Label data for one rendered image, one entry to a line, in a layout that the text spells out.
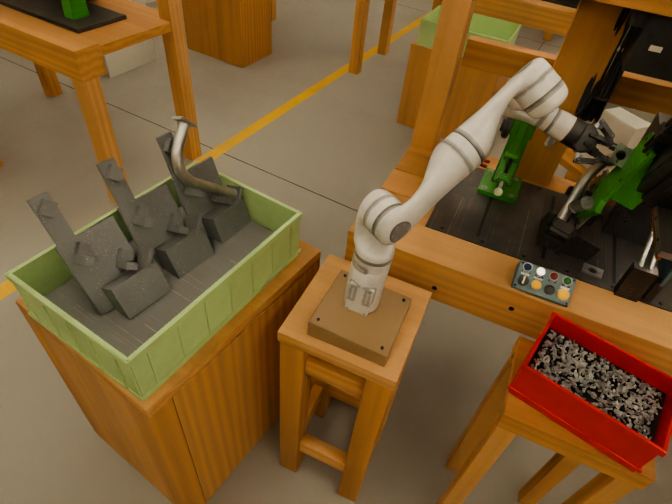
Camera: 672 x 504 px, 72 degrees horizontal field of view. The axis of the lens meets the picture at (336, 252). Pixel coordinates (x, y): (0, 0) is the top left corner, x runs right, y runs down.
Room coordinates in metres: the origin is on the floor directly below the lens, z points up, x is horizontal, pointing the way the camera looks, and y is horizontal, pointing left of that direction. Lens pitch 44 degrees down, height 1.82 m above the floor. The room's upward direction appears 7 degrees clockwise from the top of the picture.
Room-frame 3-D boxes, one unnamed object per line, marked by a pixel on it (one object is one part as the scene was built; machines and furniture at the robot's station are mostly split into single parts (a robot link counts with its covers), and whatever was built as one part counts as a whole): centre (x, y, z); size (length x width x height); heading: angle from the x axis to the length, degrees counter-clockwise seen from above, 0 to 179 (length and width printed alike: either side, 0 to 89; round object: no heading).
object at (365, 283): (0.79, -0.08, 0.98); 0.09 x 0.09 x 0.17; 73
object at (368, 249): (0.79, -0.09, 1.14); 0.09 x 0.09 x 0.17; 38
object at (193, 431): (0.90, 0.44, 0.39); 0.68 x 0.52 x 0.79; 150
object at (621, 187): (1.09, -0.76, 1.17); 0.13 x 0.12 x 0.20; 70
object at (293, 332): (0.79, -0.08, 0.83); 0.32 x 0.32 x 0.04; 71
